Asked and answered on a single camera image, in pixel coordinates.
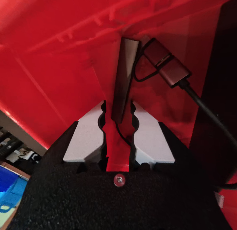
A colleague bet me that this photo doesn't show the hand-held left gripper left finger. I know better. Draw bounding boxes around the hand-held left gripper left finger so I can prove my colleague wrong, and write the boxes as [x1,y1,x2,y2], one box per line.
[63,100,108,163]

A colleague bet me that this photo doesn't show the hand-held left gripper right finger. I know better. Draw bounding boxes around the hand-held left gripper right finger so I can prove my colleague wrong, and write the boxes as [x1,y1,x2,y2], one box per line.
[130,101,175,169]

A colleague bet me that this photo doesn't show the grey usb hub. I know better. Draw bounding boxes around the grey usb hub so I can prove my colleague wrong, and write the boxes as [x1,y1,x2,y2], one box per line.
[111,37,141,124]

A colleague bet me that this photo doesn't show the hub cable with grey plug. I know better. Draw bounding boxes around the hub cable with grey plug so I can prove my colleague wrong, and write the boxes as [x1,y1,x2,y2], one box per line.
[115,38,237,190]

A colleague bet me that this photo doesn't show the red plastic bin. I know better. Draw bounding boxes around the red plastic bin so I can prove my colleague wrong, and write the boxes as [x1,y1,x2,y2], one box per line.
[0,0,237,230]

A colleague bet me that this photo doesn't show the blue plastic bins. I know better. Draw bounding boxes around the blue plastic bins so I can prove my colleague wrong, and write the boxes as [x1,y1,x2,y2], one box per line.
[0,165,20,193]

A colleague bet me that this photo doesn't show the black bin divider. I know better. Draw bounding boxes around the black bin divider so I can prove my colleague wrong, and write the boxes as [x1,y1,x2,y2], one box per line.
[189,0,237,190]

